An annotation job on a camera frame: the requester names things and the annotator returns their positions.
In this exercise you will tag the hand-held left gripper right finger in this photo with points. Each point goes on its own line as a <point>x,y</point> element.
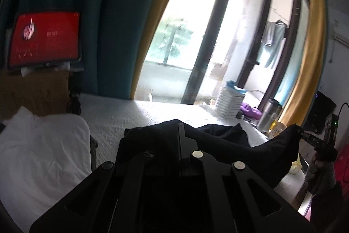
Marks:
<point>188,145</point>

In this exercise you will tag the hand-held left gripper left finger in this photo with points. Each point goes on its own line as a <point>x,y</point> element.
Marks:
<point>131,181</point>

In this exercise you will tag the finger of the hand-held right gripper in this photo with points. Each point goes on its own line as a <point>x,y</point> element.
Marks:
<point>303,134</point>

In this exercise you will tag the black garment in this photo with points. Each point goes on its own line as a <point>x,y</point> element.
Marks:
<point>218,145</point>

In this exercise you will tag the person's right forearm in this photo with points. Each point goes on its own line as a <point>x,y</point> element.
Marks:
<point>324,177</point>

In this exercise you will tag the person's right hand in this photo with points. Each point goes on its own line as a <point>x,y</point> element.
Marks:
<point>317,163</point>

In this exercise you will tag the pink cloth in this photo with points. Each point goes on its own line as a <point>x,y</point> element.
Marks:
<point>344,167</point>

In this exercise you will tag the white cartoon mug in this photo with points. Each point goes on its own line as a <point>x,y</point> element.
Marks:
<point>278,129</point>

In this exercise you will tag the steel tumbler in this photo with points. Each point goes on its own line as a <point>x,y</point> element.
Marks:
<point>268,115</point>

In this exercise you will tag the purple cloth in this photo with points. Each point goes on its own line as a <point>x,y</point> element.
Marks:
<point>250,111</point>

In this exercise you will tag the white woven basket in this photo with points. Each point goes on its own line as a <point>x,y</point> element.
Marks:
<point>230,103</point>

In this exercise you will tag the blue cloth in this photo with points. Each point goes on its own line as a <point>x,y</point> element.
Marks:
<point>235,88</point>

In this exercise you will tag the blue hanging garment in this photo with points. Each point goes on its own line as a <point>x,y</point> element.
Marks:
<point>275,52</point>

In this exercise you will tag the yellow curtain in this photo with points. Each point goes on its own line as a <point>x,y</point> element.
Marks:
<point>310,44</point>
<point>160,25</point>

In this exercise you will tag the white folded cloth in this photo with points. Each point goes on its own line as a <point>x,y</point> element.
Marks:
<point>43,156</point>

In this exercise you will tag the small black object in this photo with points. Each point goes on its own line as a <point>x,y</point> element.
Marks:
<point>75,103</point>

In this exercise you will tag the grey hanging towel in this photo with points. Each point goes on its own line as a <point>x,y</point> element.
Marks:
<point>268,33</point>

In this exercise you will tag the white air conditioner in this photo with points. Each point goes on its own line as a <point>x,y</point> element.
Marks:
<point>342,33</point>

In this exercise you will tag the sliding glass door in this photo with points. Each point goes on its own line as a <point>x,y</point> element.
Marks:
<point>212,31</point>

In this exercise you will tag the brown cardboard box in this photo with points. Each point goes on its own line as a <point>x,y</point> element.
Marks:
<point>32,91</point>

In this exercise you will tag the teal curtain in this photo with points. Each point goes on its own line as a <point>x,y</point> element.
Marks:
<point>109,17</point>

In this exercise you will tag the tablet with red screen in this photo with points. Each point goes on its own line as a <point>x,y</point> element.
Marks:
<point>45,37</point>

